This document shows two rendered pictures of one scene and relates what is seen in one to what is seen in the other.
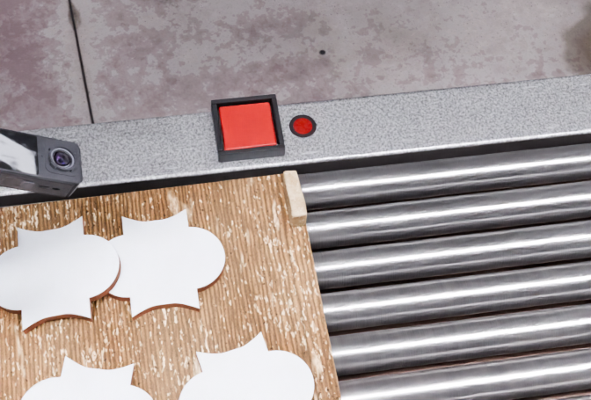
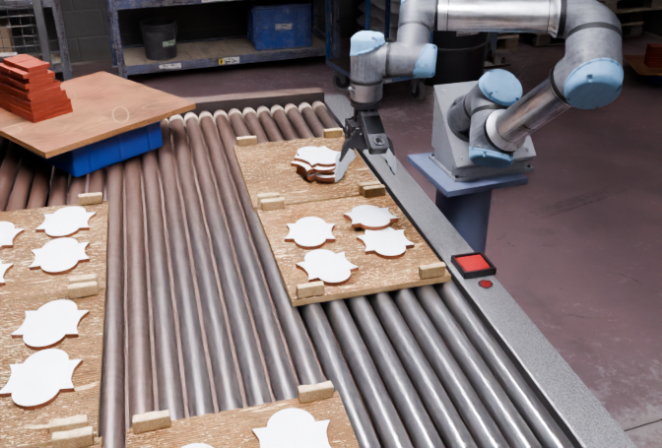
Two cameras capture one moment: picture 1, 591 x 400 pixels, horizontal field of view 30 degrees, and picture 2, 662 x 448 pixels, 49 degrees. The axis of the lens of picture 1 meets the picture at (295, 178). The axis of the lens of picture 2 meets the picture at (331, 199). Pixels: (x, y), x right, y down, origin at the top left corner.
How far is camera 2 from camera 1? 1.36 m
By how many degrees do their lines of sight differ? 67
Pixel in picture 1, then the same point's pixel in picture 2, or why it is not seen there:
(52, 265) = (373, 215)
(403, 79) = not seen: outside the picture
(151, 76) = not seen: outside the picture
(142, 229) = (399, 234)
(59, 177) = (370, 141)
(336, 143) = (480, 294)
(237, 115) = (477, 259)
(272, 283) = (385, 272)
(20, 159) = (371, 128)
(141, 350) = (343, 242)
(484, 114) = (530, 347)
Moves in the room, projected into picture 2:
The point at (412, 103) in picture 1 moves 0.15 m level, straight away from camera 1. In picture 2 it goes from (522, 319) to (600, 326)
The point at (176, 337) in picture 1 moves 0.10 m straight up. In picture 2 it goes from (352, 250) to (352, 212)
